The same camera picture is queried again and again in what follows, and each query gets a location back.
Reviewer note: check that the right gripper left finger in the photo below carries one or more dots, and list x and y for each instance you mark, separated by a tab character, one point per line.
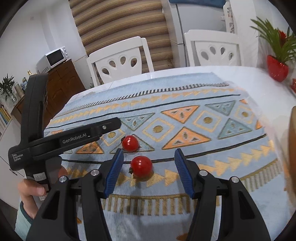
57	216

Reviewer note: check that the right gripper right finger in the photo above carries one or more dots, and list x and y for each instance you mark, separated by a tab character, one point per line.
240	217

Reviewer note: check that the red tomato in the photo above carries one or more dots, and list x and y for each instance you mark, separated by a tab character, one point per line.
130	143
140	167

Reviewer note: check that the teal sleeve forearm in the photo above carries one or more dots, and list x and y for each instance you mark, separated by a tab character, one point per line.
23	222

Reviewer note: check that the person left hand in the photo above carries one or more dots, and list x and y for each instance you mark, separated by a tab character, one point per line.
28	189

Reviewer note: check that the bottles on cabinet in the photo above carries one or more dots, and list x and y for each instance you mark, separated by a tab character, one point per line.
21	87

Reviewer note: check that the potted plant on shelf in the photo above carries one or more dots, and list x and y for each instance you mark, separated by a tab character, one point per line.
7	85

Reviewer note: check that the brown wooden cabinet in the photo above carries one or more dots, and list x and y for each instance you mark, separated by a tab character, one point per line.
63	83

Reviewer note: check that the patterned blue table mat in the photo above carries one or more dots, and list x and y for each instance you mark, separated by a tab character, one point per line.
207	118

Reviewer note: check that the white microwave oven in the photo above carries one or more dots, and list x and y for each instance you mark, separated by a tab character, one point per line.
51	60

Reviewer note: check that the left white chair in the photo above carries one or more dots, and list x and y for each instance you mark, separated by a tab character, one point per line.
119	60

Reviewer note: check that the white chair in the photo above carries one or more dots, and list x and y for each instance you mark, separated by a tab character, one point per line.
119	60
213	48

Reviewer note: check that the striped brown window blind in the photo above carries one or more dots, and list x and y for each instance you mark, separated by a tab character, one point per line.
102	23

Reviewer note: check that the right white chair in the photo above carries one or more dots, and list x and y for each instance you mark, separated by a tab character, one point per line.
213	48

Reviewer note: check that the green plant in red pot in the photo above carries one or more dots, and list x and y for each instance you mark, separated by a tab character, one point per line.
283	47

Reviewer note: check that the silver refrigerator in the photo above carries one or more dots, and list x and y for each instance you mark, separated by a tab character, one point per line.
180	18

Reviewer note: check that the blue fridge cover cloth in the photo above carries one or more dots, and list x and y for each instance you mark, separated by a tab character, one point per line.
212	3

